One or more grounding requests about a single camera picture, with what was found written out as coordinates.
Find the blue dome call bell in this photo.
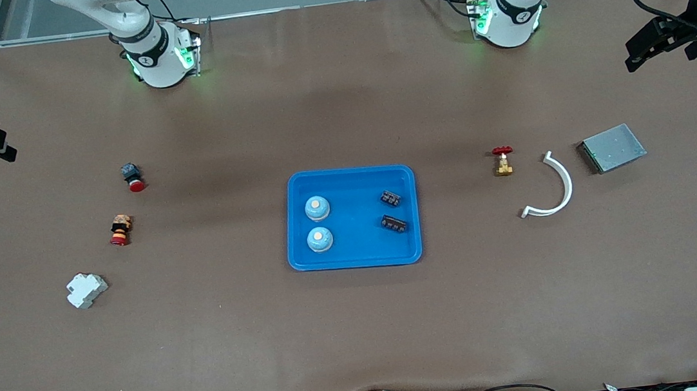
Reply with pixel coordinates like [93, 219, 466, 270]
[303, 194, 332, 224]
[305, 225, 336, 254]

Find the red button grey body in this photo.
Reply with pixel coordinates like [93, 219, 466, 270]
[120, 162, 148, 195]

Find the aluminium table edge rail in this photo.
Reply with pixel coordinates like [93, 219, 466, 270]
[0, 0, 436, 46]

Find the red button orange black body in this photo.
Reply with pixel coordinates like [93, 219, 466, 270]
[107, 213, 135, 247]

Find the white curved plastic bracket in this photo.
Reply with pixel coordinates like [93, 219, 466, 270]
[514, 148, 577, 220]

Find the large table cover mat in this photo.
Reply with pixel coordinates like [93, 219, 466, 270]
[0, 0, 697, 391]

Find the grey metal box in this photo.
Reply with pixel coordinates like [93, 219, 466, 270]
[575, 121, 649, 177]

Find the black right base cable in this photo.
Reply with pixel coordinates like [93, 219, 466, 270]
[152, 0, 202, 28]

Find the brass valve red handle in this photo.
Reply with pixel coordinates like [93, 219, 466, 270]
[491, 145, 516, 177]

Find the blue plastic tray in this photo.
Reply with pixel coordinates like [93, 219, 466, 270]
[278, 160, 426, 278]

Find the white circuit breaker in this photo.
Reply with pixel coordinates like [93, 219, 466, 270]
[64, 270, 111, 311]

